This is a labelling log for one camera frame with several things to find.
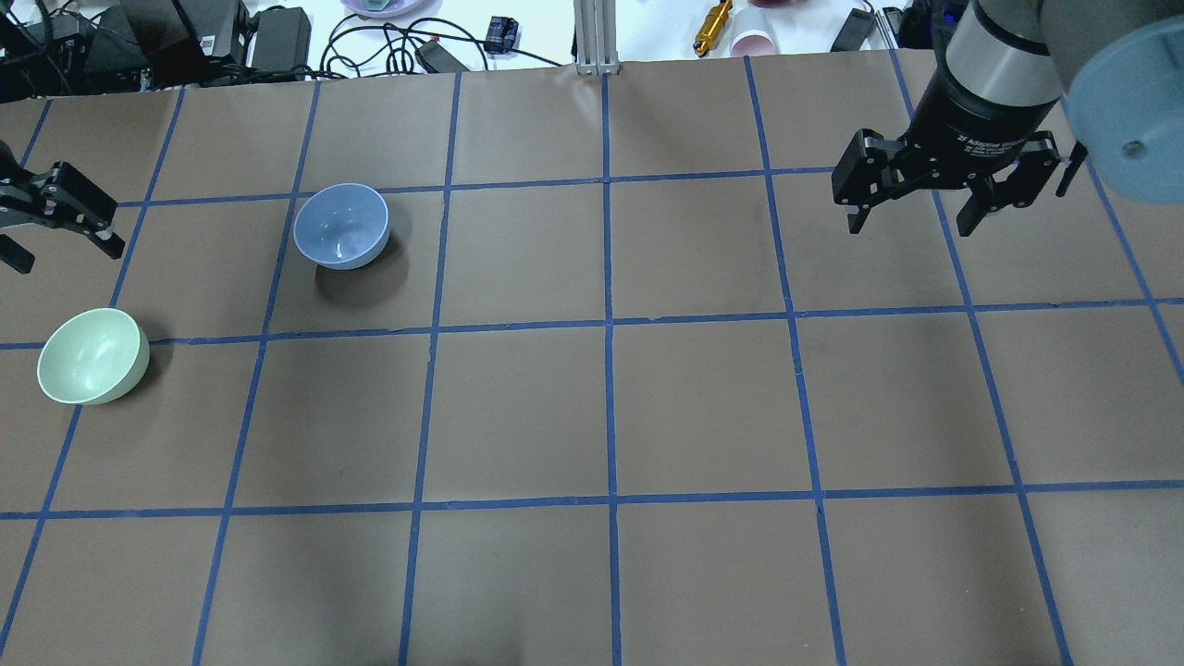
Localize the purple plate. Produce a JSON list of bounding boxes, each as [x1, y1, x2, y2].
[[341, 0, 427, 19]]

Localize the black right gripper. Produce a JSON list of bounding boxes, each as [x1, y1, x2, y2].
[[832, 65, 1061, 239]]

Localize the aluminium frame post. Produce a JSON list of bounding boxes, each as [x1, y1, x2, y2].
[[573, 0, 620, 77]]

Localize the black power adapter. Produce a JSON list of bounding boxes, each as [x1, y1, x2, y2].
[[250, 6, 313, 79]]

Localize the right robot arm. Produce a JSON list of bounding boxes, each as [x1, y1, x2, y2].
[[832, 1, 1183, 237]]

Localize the blue bowl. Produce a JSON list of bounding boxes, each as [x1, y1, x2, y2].
[[291, 184, 390, 271]]

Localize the gold cylindrical tool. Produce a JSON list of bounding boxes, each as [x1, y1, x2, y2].
[[691, 0, 734, 58]]

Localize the green bowl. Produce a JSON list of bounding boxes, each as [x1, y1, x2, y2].
[[36, 308, 152, 406]]

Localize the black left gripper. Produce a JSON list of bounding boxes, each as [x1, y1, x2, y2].
[[0, 141, 126, 275]]

